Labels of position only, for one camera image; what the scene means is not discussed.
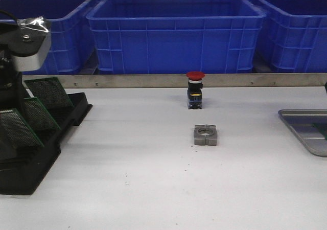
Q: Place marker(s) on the silver metal tray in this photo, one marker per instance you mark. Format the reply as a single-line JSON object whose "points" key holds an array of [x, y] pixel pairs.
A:
{"points": [[299, 122]]}

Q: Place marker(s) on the left blue plastic crate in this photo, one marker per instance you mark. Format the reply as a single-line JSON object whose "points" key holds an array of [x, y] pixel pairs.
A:
{"points": [[72, 39]]}

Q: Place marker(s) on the red emergency stop button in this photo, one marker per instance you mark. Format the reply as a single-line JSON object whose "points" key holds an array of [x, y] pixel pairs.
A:
{"points": [[194, 89]]}

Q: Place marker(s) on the right blue plastic crate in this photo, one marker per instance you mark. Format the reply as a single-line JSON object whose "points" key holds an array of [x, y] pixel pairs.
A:
{"points": [[293, 35]]}

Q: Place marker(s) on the blue plastic crate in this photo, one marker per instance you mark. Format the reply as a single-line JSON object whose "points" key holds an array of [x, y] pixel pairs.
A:
{"points": [[293, 35], [72, 39], [175, 36]]}

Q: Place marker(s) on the black slotted board rack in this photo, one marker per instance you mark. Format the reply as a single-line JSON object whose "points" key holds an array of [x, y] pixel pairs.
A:
{"points": [[22, 174]]}

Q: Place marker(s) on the grey metal clamp block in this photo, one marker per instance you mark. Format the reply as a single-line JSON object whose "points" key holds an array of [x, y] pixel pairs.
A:
{"points": [[205, 135]]}

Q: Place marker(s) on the centre blue plastic crate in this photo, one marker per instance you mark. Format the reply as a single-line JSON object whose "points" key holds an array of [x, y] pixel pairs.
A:
{"points": [[175, 36]]}

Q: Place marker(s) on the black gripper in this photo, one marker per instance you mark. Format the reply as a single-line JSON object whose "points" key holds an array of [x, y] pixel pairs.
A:
{"points": [[12, 90]]}

